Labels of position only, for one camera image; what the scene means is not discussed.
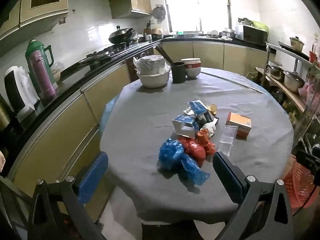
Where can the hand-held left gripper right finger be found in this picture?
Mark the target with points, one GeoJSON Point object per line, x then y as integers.
{"type": "Point", "coordinates": [226, 175]}

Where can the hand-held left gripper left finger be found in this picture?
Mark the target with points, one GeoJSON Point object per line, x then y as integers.
{"type": "Point", "coordinates": [92, 177]}

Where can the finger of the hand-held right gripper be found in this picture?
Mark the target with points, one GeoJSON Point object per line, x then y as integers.
{"type": "Point", "coordinates": [311, 161]}

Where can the white tissue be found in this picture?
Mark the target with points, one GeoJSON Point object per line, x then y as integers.
{"type": "Point", "coordinates": [209, 128]}

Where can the blue silver carton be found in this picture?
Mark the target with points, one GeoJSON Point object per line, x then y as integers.
{"type": "Point", "coordinates": [183, 126]}

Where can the red plastic basket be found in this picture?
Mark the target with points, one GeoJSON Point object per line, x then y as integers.
{"type": "Point", "coordinates": [298, 182]}

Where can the red plastic bag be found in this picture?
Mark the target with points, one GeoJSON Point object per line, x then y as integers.
{"type": "Point", "coordinates": [197, 150]}

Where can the clear plastic box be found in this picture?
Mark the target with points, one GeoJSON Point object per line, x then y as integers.
{"type": "Point", "coordinates": [228, 136]}

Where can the orange cardboard box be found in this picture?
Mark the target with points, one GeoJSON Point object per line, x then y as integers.
{"type": "Point", "coordinates": [238, 125]}

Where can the blue plastic bag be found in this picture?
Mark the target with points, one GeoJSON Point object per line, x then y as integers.
{"type": "Point", "coordinates": [175, 155]}

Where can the beige lower cabinets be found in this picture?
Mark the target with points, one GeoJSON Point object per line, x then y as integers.
{"type": "Point", "coordinates": [57, 135]}

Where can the golden foil wrapper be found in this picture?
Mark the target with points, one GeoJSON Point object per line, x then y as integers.
{"type": "Point", "coordinates": [213, 109]}

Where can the long white blue box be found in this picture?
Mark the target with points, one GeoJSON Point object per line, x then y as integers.
{"type": "Point", "coordinates": [198, 107]}

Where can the metal storage rack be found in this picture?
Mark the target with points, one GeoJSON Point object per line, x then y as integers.
{"type": "Point", "coordinates": [287, 90]}

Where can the large steel pot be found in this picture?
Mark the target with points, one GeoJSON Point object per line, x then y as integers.
{"type": "Point", "coordinates": [293, 81]}

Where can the long thin stick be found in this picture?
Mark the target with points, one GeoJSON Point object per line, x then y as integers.
{"type": "Point", "coordinates": [235, 83]}

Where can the small steel pot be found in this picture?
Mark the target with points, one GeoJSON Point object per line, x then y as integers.
{"type": "Point", "coordinates": [275, 72]}

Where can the red white bowl stack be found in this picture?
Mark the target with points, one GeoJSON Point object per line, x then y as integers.
{"type": "Point", "coordinates": [192, 68]}

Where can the pink thermos bottle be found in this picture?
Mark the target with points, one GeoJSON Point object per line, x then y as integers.
{"type": "Point", "coordinates": [42, 75]}

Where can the white black electric kettle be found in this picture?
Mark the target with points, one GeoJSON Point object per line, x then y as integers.
{"type": "Point", "coordinates": [18, 90]}

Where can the white basin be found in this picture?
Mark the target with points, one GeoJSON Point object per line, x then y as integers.
{"type": "Point", "coordinates": [152, 80]}

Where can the lidded enamel pot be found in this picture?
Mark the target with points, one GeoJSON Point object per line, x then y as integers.
{"type": "Point", "coordinates": [297, 43]}

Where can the gas stove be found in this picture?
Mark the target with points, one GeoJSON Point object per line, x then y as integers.
{"type": "Point", "coordinates": [107, 52]}

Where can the white lidded pot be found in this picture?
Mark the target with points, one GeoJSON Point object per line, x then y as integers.
{"type": "Point", "coordinates": [150, 62]}

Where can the microwave oven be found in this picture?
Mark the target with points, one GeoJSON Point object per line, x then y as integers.
{"type": "Point", "coordinates": [252, 34]}

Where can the green thermos jug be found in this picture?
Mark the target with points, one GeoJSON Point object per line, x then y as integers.
{"type": "Point", "coordinates": [33, 47]}

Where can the green bag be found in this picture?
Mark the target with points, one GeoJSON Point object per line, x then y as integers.
{"type": "Point", "coordinates": [261, 26]}

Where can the metal wok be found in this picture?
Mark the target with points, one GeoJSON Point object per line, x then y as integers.
{"type": "Point", "coordinates": [121, 36]}

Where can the window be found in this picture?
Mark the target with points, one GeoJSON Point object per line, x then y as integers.
{"type": "Point", "coordinates": [197, 5]}

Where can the small beige wall cabinet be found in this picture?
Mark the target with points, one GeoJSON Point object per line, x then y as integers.
{"type": "Point", "coordinates": [130, 5]}

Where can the large beige wall cabinet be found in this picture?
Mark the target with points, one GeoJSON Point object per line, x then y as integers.
{"type": "Point", "coordinates": [42, 5]}

